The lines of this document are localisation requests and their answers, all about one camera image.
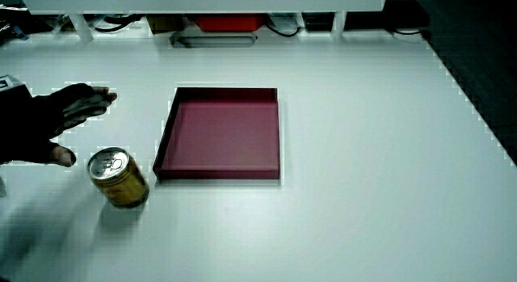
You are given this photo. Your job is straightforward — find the person's left hand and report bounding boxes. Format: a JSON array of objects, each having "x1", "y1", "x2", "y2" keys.
[{"x1": 0, "y1": 74, "x2": 119, "y2": 168}]

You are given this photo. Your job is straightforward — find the gold red bull can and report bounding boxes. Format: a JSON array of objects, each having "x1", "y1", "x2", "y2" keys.
[{"x1": 86, "y1": 146, "x2": 150, "y2": 210}]

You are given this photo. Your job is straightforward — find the white desk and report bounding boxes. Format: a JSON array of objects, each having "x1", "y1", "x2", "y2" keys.
[{"x1": 0, "y1": 27, "x2": 517, "y2": 282}]

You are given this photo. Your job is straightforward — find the brown cardboard box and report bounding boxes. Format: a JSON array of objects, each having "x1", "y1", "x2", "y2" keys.
[{"x1": 145, "y1": 15, "x2": 186, "y2": 34}]

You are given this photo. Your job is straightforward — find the dark red square tray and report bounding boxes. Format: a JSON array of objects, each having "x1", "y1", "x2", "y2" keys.
[{"x1": 152, "y1": 86, "x2": 281, "y2": 181}]

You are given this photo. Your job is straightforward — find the white raised shelf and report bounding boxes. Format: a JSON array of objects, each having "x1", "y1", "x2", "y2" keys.
[{"x1": 15, "y1": 0, "x2": 389, "y2": 44}]

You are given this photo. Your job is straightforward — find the red plastic box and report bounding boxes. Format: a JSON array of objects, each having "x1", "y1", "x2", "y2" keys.
[{"x1": 191, "y1": 14, "x2": 267, "y2": 33}]

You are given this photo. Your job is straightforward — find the black cable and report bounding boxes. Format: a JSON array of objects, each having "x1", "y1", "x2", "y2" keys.
[
  {"x1": 93, "y1": 15, "x2": 143, "y2": 33},
  {"x1": 386, "y1": 27, "x2": 431, "y2": 43},
  {"x1": 264, "y1": 22, "x2": 302, "y2": 38}
]

